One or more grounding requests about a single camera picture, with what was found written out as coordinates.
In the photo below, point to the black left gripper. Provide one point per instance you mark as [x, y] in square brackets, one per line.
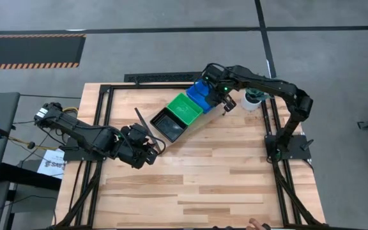
[134, 145]

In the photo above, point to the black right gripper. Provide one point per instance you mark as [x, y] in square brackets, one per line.
[217, 83]

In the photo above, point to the blue plastic slotted basket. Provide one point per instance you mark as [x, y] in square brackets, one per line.
[196, 94]

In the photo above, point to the black plastic slotted basket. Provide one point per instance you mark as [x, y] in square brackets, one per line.
[169, 126]

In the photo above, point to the green plastic slotted basket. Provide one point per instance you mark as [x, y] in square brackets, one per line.
[184, 109]

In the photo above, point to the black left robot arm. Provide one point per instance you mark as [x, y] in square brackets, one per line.
[78, 134]

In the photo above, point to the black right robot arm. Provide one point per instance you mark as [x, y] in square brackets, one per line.
[276, 86]

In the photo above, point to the teal plant in white pot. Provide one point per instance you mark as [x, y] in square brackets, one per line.
[251, 102]

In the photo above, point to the black perforated metal panel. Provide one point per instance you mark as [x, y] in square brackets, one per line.
[163, 77]

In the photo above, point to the white printed paper sheet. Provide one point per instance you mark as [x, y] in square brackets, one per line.
[51, 164]

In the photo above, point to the person's hand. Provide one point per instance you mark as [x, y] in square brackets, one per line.
[256, 224]

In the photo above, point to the black hazard-striped floor mat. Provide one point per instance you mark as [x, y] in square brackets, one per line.
[30, 49]

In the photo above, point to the black aluminium table frame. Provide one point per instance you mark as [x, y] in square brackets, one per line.
[139, 86]

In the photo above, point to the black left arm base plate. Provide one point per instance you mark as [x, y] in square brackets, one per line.
[72, 155]

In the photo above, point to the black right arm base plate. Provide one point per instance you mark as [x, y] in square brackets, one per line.
[299, 147]

